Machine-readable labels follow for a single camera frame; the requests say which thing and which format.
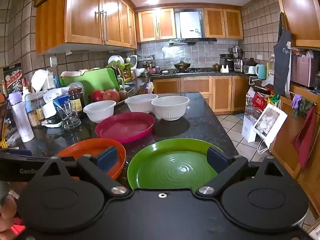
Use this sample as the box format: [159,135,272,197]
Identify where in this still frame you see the purple rubber glove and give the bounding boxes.
[292,94,303,109]

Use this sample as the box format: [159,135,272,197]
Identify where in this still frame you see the beige cloth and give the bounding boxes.
[61,70,100,78]

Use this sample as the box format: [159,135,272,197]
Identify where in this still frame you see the pink plastic plate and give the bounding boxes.
[95,112,155,144]

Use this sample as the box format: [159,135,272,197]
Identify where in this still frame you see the white water heater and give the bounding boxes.
[174,8,205,39]

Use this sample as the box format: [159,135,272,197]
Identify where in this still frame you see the green cutting board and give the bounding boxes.
[59,67,120,93]

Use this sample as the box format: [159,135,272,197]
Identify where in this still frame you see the clear glass food jar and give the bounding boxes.
[25,94,45,127]

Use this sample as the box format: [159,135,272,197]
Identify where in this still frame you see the wooden base cabinets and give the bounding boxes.
[152,76,250,113]

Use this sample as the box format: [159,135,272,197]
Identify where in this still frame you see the blue and white box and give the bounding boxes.
[53,94,72,110]

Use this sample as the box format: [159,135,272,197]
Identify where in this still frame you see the white paper bag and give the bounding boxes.
[241,115,258,143]

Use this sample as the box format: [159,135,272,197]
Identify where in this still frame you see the dark wok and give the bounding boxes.
[174,61,192,70]

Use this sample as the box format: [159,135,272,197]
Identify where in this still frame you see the large white ribbed bowl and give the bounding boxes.
[151,96,190,121]

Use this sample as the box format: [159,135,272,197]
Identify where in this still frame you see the two-door wooden wall cabinet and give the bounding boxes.
[203,7,244,40]
[137,8,177,43]

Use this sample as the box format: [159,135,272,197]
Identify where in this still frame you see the green plastic plate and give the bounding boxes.
[127,138,225,190]

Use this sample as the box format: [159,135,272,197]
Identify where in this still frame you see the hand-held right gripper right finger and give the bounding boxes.
[196,147,284,197]

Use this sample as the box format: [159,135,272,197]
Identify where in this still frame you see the green cloth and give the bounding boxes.
[292,97,313,119]

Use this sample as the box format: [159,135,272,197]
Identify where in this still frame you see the wooden side cabinet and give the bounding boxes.
[270,85,320,215]

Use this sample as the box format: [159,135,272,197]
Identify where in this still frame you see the dark apron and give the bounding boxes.
[273,29,292,97]

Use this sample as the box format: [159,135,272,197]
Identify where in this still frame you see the dark sauce jar red lid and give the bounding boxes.
[68,87,85,113]

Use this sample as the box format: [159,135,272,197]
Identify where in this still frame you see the person's left hand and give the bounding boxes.
[0,194,18,230]

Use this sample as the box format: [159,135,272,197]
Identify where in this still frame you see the row of condiment bottles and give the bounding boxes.
[142,60,162,75]

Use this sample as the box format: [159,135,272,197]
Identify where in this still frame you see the white cup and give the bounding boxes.
[42,101,57,118]

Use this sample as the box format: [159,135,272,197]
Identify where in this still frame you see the orange plastic plate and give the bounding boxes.
[57,138,126,180]

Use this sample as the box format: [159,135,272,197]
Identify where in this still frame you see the long wooden wall cabinet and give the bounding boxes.
[35,0,138,55]

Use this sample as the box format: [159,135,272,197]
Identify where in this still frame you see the red shopping bag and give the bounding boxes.
[251,91,270,112]

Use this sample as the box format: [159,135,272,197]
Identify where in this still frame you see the teal electric kettle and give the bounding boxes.
[255,64,267,80]

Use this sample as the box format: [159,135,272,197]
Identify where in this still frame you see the black range hood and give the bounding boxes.
[169,37,217,46]

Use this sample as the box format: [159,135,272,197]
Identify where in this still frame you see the black phone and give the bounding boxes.
[0,100,13,140]

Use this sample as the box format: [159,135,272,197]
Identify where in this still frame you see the wooden corner wall cabinet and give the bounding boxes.
[274,0,320,48]

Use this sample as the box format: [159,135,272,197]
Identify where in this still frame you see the glass measuring beaker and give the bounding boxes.
[57,102,82,130]

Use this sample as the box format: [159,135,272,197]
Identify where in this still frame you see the translucent plastic lid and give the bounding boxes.
[67,81,84,92]

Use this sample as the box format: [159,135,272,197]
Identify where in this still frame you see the white bottle purple lid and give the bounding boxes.
[7,92,35,143]

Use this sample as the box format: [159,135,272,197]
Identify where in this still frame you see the green dish rack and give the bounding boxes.
[107,55,132,84]

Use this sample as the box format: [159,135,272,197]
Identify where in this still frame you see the black coffee machine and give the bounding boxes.
[219,54,235,72]

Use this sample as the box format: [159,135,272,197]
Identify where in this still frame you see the black printed snack bag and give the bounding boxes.
[2,63,23,96]

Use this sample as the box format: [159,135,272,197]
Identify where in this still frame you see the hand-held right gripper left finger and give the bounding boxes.
[41,146,132,198]

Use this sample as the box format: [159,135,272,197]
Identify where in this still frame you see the white ceramic plate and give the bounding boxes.
[108,55,125,65]

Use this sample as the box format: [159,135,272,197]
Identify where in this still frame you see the small white plastic bowl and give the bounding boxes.
[83,100,117,123]

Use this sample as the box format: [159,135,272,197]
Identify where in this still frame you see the light red apple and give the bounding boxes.
[103,89,120,103]

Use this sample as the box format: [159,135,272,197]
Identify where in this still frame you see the gas stove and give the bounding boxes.
[172,67,216,74]

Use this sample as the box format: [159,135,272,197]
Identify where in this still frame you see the dark red apple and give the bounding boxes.
[91,90,105,102]

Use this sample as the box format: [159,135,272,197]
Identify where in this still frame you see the white bottle red cap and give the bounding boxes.
[22,79,32,100]

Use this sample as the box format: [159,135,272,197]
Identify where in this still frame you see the red cloth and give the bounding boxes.
[291,106,317,170]

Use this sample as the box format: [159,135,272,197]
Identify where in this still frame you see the pink appliance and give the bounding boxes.
[290,54,320,88]

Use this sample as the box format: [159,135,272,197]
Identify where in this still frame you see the white shopping bag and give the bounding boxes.
[253,103,288,148]

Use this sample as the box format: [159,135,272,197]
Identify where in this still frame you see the white plastic container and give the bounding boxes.
[43,87,70,103]

